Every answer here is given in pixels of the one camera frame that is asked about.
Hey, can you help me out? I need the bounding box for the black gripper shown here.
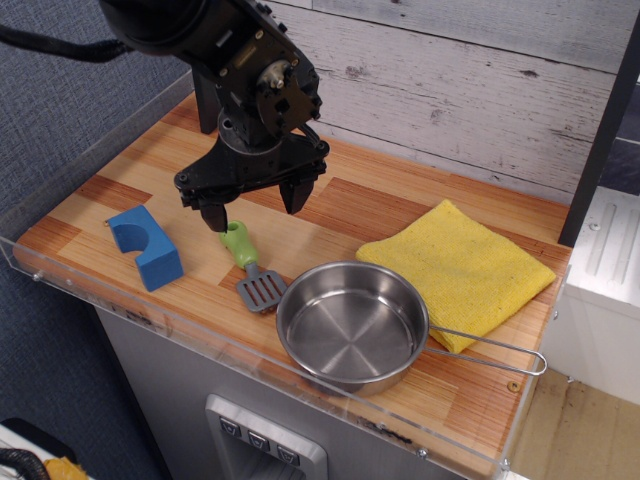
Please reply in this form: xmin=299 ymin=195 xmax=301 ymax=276
xmin=174 ymin=112 xmax=330 ymax=232

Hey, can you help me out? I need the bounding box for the green handled grey spatula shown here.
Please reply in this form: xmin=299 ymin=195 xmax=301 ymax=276
xmin=219 ymin=221 xmax=287 ymax=313

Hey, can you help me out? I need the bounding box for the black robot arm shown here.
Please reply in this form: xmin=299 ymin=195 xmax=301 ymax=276
xmin=100 ymin=1 xmax=330 ymax=232

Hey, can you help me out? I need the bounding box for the yellow cloth napkin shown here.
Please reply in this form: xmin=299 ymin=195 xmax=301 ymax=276
xmin=356 ymin=200 xmax=556 ymax=354

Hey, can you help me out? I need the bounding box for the blue arch block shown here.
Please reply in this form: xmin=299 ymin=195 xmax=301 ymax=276
xmin=107 ymin=205 xmax=184 ymax=292

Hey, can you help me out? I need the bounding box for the stainless steel pan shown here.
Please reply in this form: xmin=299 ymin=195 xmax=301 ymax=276
xmin=275 ymin=260 xmax=548 ymax=398

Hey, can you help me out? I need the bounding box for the grey cabinet with dispenser panel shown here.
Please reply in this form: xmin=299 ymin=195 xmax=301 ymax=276
xmin=94 ymin=305 xmax=481 ymax=480

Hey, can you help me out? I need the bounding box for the yellow object bottom left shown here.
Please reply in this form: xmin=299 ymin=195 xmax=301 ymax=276
xmin=44 ymin=457 xmax=91 ymax=480

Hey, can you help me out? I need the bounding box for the white appliance at right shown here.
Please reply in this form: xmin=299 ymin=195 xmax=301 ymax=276
xmin=541 ymin=187 xmax=639 ymax=404

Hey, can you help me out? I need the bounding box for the dark left post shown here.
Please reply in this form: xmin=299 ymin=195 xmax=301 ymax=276
xmin=192 ymin=70 xmax=220 ymax=134

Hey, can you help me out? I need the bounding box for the dark post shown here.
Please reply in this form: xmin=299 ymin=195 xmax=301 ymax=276
xmin=192 ymin=70 xmax=220 ymax=134
xmin=558 ymin=16 xmax=639 ymax=247

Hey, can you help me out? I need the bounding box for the clear acrylic guard rail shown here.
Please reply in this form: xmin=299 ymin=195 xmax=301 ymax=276
xmin=0 ymin=69 xmax=574 ymax=480

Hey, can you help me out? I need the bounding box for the black cable bottom left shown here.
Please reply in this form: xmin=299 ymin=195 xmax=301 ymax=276
xmin=0 ymin=447 xmax=49 ymax=480

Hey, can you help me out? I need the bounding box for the dark right post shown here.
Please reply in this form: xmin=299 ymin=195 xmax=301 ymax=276
xmin=558 ymin=16 xmax=639 ymax=247

